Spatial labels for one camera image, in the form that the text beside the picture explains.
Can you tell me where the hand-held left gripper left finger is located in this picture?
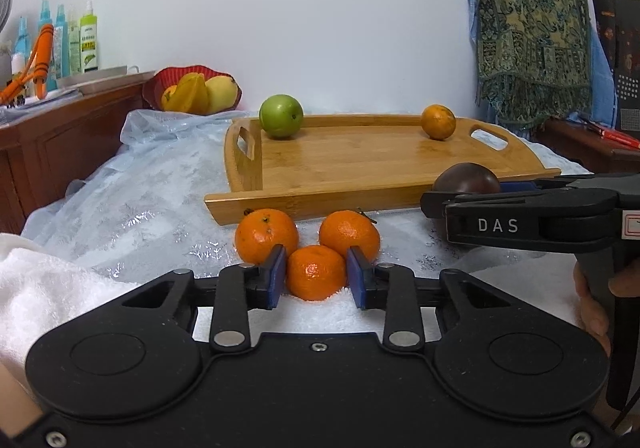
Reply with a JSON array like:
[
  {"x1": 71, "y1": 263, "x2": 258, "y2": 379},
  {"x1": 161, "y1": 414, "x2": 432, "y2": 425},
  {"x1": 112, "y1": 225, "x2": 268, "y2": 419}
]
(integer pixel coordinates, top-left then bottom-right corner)
[{"x1": 120, "y1": 244, "x2": 288, "y2": 355}]

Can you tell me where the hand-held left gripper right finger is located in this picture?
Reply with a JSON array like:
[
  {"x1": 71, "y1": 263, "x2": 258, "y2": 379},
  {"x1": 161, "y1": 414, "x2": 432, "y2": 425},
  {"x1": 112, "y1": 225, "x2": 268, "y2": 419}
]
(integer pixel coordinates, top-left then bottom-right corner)
[{"x1": 346, "y1": 246, "x2": 511, "y2": 354}]

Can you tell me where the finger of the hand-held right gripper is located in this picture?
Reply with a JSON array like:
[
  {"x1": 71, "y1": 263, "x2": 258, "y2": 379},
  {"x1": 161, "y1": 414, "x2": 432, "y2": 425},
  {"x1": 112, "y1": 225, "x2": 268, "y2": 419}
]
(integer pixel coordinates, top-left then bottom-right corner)
[
  {"x1": 420, "y1": 190, "x2": 551, "y2": 249},
  {"x1": 497, "y1": 175, "x2": 597, "y2": 195}
]

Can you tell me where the orange tangerine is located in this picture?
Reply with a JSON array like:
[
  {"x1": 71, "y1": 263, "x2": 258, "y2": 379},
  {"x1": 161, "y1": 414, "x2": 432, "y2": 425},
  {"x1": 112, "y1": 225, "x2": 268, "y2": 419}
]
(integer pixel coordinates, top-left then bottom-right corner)
[
  {"x1": 319, "y1": 210, "x2": 381, "y2": 262},
  {"x1": 234, "y1": 208, "x2": 300, "y2": 266},
  {"x1": 286, "y1": 244, "x2": 348, "y2": 302}
]

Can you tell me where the dark purple round fruit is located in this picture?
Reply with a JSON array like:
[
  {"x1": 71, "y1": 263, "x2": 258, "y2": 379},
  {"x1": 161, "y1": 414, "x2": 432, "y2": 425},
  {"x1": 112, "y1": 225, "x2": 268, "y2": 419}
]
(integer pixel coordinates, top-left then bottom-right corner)
[{"x1": 432, "y1": 162, "x2": 502, "y2": 197}]

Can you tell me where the wooden serving tray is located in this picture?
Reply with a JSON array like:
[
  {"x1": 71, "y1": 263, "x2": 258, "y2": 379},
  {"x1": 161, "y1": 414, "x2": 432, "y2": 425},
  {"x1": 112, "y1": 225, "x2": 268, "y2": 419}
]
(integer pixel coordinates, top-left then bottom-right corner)
[{"x1": 204, "y1": 114, "x2": 562, "y2": 226}]

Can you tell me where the person's right hand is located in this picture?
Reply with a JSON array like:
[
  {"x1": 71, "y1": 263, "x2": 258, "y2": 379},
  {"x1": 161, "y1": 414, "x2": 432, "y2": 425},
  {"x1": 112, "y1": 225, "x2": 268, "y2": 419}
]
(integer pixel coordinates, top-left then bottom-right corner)
[{"x1": 572, "y1": 260, "x2": 640, "y2": 358}]

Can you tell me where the wooden side table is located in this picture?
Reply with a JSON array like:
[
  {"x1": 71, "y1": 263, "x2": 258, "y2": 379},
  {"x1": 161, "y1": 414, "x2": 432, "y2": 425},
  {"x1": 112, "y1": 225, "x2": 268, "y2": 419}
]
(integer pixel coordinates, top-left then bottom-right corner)
[{"x1": 542, "y1": 118, "x2": 640, "y2": 175}]

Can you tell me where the red book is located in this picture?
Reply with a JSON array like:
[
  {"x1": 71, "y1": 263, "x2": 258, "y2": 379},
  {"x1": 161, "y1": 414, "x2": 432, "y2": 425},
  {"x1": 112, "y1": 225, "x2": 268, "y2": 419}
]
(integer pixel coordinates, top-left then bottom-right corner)
[{"x1": 579, "y1": 115, "x2": 640, "y2": 150}]

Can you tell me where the dull orange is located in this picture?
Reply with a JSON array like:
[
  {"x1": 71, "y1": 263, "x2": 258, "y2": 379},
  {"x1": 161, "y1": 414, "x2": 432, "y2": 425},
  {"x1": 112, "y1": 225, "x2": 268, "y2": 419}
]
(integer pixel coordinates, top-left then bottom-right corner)
[{"x1": 420, "y1": 104, "x2": 457, "y2": 141}]

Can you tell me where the black cabinet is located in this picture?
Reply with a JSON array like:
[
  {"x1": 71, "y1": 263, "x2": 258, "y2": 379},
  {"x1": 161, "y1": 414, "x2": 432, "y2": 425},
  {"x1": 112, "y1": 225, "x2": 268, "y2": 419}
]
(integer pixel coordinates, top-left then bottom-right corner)
[{"x1": 592, "y1": 0, "x2": 640, "y2": 135}]

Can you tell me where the green patterned cloth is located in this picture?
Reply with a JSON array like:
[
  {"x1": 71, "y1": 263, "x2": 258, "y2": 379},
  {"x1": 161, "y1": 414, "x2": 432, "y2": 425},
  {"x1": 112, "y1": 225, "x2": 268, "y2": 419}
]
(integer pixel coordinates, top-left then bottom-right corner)
[{"x1": 472, "y1": 0, "x2": 594, "y2": 131}]

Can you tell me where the green apple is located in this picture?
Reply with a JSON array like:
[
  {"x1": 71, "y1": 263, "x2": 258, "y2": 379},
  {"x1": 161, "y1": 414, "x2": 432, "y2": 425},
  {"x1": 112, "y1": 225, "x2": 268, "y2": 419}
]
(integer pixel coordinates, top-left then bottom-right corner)
[{"x1": 258, "y1": 94, "x2": 305, "y2": 139}]

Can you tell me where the yellow mango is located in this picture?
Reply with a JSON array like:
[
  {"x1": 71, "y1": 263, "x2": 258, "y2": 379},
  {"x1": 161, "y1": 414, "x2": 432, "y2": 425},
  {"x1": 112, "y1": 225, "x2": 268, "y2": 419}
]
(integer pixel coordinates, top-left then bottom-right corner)
[{"x1": 205, "y1": 74, "x2": 238, "y2": 113}]

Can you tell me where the yellow star fruit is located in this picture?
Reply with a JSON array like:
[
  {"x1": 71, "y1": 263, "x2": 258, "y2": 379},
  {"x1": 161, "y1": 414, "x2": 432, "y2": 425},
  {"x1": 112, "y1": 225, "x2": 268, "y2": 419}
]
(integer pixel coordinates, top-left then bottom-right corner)
[{"x1": 165, "y1": 72, "x2": 210, "y2": 115}]

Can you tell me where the red fruit basket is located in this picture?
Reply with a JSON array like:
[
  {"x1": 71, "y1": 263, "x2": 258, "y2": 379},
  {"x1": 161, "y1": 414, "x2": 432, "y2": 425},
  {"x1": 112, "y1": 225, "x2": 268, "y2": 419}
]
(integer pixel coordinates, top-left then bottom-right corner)
[{"x1": 142, "y1": 64, "x2": 242, "y2": 117}]

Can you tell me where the white towel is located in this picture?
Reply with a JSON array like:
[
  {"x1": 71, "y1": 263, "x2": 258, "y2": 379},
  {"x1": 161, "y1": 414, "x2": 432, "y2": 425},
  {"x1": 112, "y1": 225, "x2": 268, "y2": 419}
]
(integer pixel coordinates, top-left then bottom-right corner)
[{"x1": 0, "y1": 233, "x2": 608, "y2": 381}]

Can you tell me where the wooden cabinet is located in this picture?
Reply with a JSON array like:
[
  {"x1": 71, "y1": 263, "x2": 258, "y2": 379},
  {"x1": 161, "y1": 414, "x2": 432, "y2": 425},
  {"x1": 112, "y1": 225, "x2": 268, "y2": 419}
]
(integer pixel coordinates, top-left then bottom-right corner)
[{"x1": 0, "y1": 75, "x2": 153, "y2": 236}]

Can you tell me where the green label spray bottle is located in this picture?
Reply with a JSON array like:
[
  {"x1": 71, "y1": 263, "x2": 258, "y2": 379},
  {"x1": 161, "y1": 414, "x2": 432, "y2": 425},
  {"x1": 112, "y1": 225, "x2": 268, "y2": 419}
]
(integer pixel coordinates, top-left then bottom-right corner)
[{"x1": 79, "y1": 0, "x2": 100, "y2": 74}]

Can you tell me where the orange clamp tool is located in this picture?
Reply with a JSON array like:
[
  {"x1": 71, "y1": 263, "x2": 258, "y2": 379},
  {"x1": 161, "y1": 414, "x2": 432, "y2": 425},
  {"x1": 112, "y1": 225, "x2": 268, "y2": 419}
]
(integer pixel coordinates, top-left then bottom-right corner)
[{"x1": 0, "y1": 24, "x2": 56, "y2": 106}]

